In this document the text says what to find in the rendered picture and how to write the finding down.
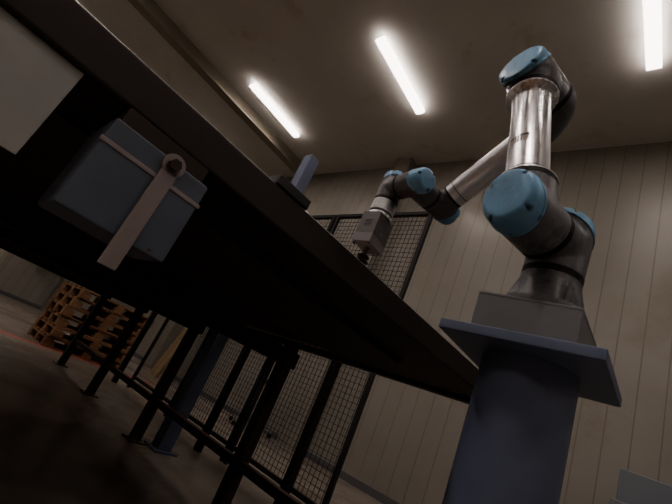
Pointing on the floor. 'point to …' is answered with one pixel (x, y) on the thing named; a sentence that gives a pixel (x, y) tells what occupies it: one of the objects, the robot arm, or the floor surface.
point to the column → (521, 413)
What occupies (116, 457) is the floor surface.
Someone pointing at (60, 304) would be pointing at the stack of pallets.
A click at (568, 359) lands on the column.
